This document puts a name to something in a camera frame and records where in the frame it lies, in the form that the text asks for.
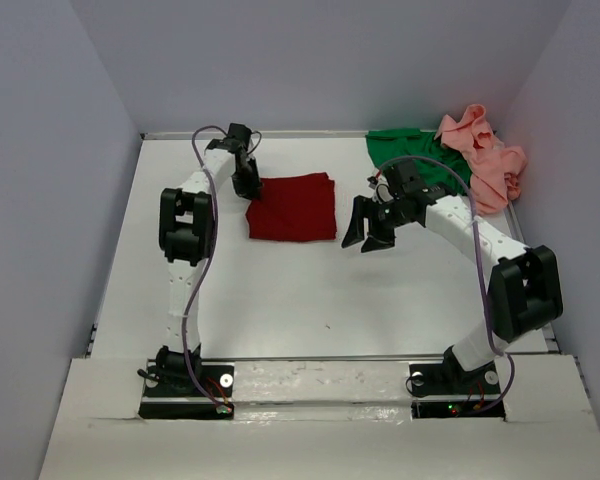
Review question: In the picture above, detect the red t-shirt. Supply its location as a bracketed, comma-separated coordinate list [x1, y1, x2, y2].
[245, 172, 337, 243]

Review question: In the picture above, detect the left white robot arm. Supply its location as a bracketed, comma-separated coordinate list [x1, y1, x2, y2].
[155, 123, 262, 405]

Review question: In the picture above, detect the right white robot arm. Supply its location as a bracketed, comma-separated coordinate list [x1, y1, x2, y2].
[341, 156, 564, 395]

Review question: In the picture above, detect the green t-shirt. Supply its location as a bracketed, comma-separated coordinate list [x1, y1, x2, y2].
[365, 128, 472, 196]

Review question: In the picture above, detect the pink t-shirt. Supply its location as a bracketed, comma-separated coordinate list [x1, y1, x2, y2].
[435, 104, 528, 215]

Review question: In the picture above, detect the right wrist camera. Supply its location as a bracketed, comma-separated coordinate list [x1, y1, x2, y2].
[367, 171, 394, 203]

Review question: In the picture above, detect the metal rail back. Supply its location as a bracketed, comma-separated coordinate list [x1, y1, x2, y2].
[140, 130, 367, 141]

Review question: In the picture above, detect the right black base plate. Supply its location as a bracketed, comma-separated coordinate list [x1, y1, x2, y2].
[405, 362, 506, 420]

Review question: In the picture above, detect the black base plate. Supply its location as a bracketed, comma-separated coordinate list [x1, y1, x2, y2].
[405, 362, 506, 420]
[137, 362, 235, 421]

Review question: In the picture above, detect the metal rail front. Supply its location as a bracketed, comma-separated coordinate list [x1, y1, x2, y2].
[144, 354, 446, 363]

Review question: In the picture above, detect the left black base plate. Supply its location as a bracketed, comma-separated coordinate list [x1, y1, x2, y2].
[137, 362, 235, 421]

